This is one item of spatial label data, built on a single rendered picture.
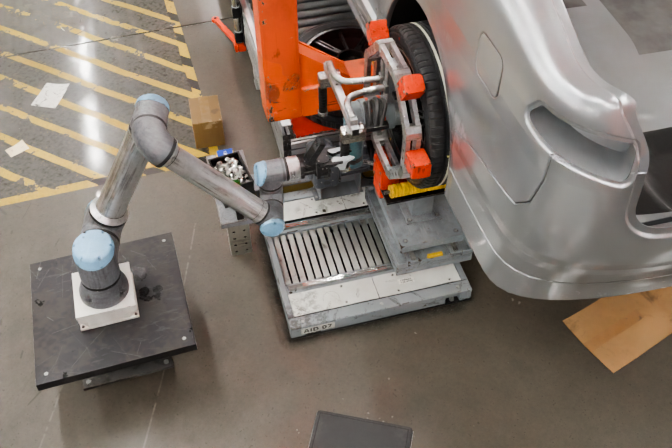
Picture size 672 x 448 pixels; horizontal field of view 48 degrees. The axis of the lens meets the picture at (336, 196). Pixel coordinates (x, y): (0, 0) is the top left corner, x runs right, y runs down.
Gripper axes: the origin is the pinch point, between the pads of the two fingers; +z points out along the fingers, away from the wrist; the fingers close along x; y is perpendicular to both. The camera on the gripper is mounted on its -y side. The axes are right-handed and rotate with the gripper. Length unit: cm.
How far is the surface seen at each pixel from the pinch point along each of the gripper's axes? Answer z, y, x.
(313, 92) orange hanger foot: 0, 17, -60
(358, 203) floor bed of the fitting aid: 17, 75, -40
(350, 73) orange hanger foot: 19, 15, -66
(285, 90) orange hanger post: -13, 13, -59
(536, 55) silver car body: 33, -81, 59
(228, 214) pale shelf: -48, 38, -16
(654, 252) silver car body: 65, -29, 92
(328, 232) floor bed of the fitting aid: -2, 77, -28
